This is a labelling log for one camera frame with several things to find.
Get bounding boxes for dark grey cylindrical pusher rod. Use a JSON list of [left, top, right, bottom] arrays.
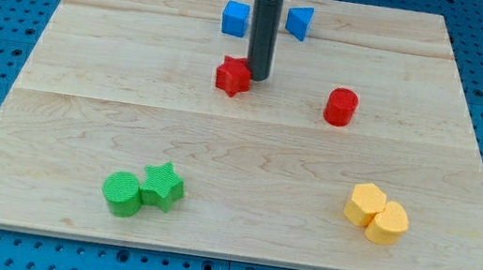
[[247, 0, 283, 82]]

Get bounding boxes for red star block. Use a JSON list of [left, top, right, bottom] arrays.
[[215, 55, 251, 98]]

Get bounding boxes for green star block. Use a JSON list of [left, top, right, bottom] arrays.
[[140, 161, 185, 213]]

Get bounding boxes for blue triangular prism block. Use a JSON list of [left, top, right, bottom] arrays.
[[284, 7, 315, 41]]

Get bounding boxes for blue cube block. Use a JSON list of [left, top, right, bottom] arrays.
[[221, 0, 250, 38]]

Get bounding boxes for red cylinder block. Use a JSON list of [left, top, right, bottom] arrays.
[[323, 87, 359, 127]]

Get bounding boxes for light wooden board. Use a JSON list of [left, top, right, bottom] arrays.
[[0, 0, 483, 270]]

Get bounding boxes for yellow hexagon block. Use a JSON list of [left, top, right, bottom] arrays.
[[343, 183, 387, 227]]

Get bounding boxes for green cylinder block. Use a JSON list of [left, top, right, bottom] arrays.
[[102, 172, 143, 218]]

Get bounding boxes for yellow heart block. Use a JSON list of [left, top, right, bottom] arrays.
[[364, 201, 410, 246]]

